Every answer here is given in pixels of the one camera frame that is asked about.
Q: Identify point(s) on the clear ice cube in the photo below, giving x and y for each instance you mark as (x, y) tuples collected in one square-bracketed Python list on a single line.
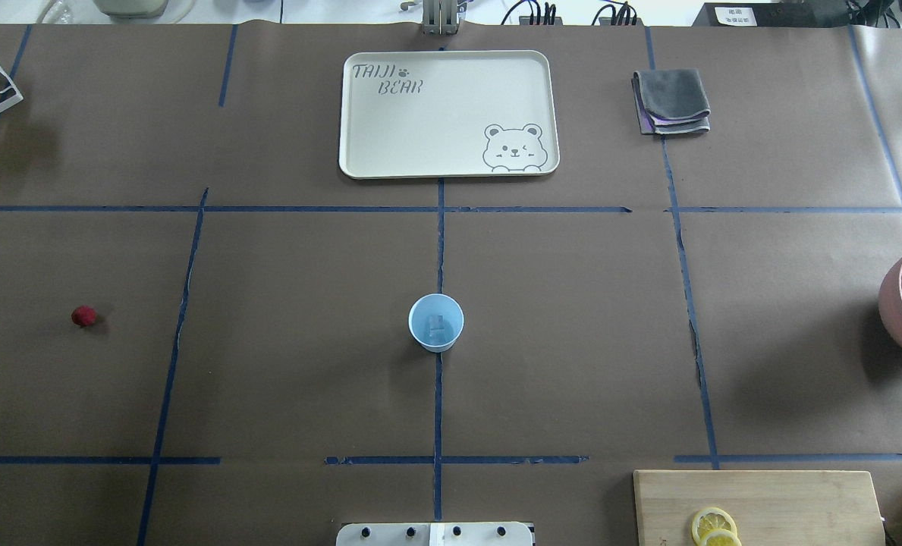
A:
[(436, 329)]

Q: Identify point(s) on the red strawberry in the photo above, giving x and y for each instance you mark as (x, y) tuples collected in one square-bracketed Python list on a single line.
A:
[(84, 316)]

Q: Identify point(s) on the light blue plastic cup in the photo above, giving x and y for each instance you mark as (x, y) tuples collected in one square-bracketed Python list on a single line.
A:
[(440, 304)]

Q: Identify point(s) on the cream bear serving tray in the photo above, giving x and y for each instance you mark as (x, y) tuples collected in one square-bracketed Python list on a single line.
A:
[(447, 114)]

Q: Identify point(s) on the grey folded cloth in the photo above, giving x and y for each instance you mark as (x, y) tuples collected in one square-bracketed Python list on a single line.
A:
[(671, 102)]

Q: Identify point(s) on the lemon slices row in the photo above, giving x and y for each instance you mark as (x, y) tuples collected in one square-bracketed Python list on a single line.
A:
[(714, 526)]

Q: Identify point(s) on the bamboo cutting board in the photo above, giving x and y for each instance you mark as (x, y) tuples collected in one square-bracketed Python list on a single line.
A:
[(768, 507)]

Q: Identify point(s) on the aluminium frame post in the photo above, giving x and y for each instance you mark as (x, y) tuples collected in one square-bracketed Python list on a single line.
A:
[(440, 17)]

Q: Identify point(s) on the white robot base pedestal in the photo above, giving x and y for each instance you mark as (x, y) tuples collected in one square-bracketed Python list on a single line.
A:
[(437, 533)]

